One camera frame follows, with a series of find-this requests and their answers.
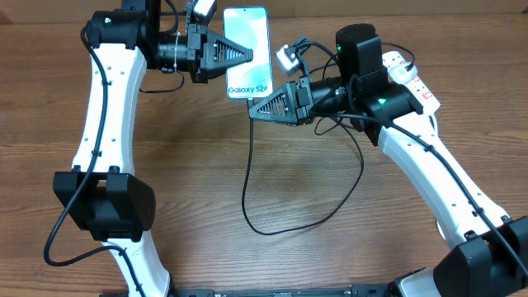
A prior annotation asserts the black USB charging cable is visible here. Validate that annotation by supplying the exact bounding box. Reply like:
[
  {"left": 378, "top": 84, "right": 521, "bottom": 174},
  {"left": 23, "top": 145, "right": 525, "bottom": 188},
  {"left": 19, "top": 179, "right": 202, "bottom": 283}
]
[{"left": 240, "top": 40, "right": 416, "bottom": 237}]

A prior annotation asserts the blue Samsung Galaxy smartphone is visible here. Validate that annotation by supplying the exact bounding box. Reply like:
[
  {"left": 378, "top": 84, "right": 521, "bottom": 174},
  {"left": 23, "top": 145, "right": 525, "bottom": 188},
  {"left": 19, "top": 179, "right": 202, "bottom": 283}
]
[{"left": 223, "top": 7, "right": 273, "bottom": 100}]

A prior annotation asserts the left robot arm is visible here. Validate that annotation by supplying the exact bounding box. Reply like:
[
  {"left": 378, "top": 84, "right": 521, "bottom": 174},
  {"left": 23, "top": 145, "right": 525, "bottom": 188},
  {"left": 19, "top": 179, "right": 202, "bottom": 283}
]
[{"left": 53, "top": 1, "right": 253, "bottom": 296}]

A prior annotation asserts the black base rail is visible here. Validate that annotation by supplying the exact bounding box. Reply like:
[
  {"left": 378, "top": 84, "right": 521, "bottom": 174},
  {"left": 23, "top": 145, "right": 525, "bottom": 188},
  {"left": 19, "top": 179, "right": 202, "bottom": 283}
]
[{"left": 168, "top": 284, "right": 391, "bottom": 297}]

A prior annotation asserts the white power strip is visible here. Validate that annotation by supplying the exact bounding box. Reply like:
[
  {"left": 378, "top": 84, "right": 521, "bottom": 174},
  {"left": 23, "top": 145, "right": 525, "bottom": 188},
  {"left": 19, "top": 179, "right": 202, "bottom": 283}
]
[{"left": 382, "top": 51, "right": 441, "bottom": 117}]

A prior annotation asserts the white USB charger plug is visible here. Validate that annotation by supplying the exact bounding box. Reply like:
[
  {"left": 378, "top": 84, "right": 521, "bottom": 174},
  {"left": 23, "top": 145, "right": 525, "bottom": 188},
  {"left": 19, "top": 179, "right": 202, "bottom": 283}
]
[{"left": 389, "top": 63, "right": 417, "bottom": 85}]

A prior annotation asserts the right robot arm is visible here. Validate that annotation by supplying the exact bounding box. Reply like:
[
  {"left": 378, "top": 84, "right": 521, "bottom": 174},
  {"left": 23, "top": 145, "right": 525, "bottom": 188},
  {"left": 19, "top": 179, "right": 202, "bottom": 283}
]
[{"left": 248, "top": 23, "right": 527, "bottom": 296}]

